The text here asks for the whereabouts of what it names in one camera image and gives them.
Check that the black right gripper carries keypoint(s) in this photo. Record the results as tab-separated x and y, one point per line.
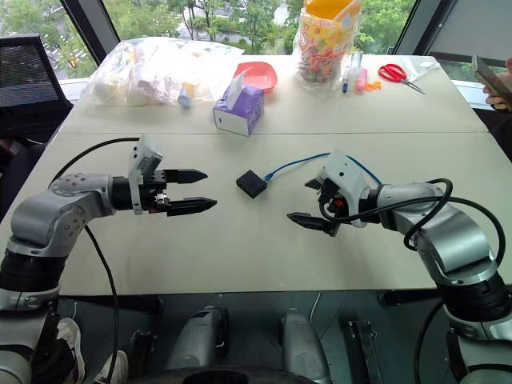
334	202

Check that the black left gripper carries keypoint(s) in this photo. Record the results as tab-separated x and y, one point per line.
154	192

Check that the dark rounded robot base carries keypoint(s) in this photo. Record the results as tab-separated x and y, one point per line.
232	376

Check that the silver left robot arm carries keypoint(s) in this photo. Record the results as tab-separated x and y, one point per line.
48	218

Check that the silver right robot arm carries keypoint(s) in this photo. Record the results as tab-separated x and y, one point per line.
452	236

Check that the small black box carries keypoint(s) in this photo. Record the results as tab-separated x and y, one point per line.
251	183

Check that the bystander hand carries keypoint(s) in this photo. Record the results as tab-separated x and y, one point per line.
500	102

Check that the purple tissue box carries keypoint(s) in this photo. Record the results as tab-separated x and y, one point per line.
239	110

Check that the yellow and blue tube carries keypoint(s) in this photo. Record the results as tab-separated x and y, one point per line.
186	94

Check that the clear bag of white items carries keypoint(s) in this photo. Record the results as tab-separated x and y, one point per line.
152	74

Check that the blue pen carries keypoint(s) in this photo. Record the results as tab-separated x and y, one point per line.
345	78

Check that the small orange caps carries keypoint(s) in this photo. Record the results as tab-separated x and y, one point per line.
373	85

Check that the pink plastic bowl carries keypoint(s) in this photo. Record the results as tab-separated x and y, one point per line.
260	78

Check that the silver robot leg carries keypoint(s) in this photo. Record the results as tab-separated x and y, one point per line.
198	340
304	348

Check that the colourful candy bag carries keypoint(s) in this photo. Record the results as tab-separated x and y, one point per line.
320	56

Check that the red scissors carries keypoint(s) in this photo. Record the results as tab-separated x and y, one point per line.
394	73

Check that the clear flat plastic bag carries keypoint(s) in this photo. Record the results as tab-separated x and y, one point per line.
420	68

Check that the white sneaker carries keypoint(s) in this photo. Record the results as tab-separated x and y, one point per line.
72	348
116	368

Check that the black mesh chair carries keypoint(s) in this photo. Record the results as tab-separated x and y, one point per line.
28	80

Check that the smartphone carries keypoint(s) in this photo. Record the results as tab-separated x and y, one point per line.
490	78

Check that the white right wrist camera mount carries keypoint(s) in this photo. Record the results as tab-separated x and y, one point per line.
346	174

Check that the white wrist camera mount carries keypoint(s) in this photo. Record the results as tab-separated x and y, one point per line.
346	174
144	158

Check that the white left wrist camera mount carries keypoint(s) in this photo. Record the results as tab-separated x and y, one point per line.
144	158

